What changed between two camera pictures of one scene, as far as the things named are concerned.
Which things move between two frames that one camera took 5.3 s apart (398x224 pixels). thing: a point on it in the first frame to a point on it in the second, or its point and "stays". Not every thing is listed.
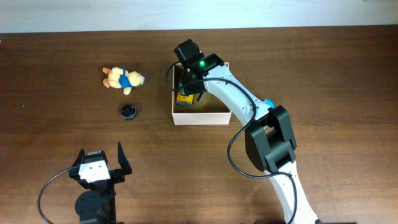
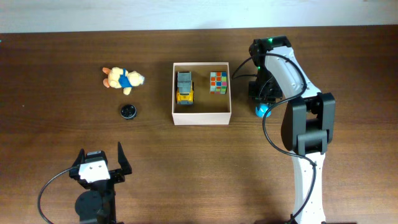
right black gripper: (189, 88) to (265, 95)
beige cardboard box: (208, 111) stays
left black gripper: (119, 173) stays
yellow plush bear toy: (120, 78) stays
